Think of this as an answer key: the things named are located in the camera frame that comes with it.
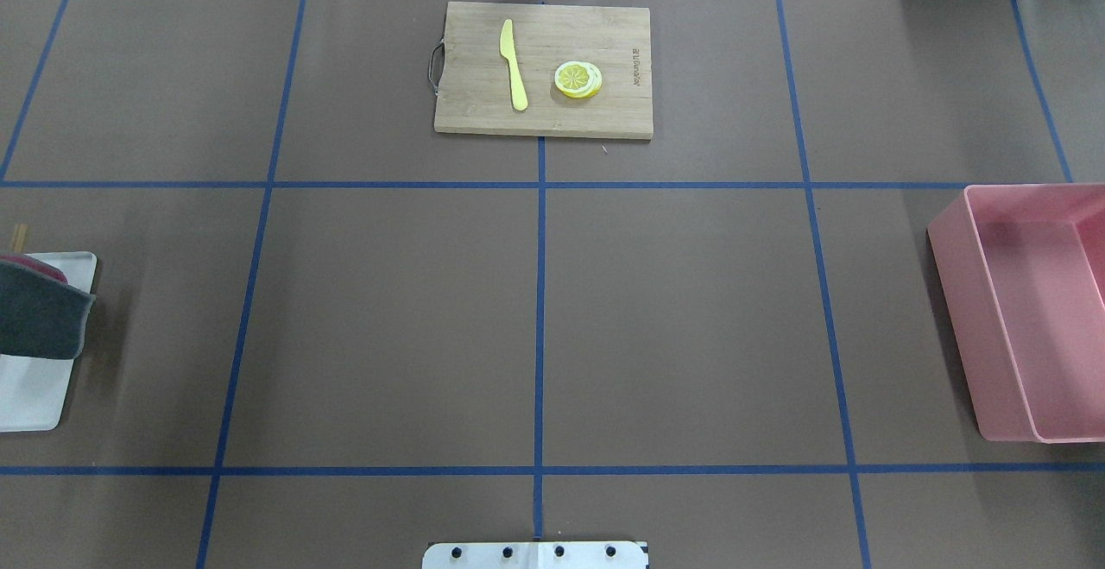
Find grey and pink cloth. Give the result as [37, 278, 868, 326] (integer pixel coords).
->
[1, 253, 95, 360]

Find yellow lemon slices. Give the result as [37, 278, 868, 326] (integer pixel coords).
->
[553, 60, 603, 99]

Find bamboo cutting board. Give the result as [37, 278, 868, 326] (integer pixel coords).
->
[434, 0, 654, 141]

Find yellow plastic knife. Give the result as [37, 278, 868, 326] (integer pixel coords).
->
[498, 18, 529, 112]

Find pink plastic bin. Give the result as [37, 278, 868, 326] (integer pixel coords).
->
[927, 183, 1104, 444]

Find wooden rack rod near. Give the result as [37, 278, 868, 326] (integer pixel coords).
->
[10, 223, 30, 254]

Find white rectangular tray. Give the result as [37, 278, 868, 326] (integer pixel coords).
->
[1, 251, 98, 433]

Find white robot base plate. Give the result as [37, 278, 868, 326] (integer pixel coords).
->
[421, 541, 650, 568]

